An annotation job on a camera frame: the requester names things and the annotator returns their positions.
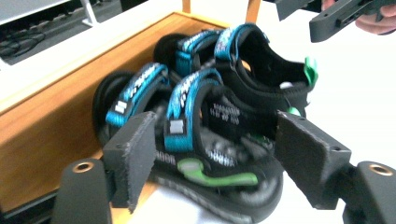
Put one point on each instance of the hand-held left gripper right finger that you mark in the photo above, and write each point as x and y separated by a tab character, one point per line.
308	155

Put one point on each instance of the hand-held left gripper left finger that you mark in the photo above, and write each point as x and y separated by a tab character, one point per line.
134	155

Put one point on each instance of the three-tier wooden shoe rack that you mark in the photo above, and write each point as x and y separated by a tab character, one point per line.
46	140

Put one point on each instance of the white stand leg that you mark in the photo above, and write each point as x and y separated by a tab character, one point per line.
88	14

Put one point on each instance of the light grey panel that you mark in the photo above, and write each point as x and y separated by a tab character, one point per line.
28	9

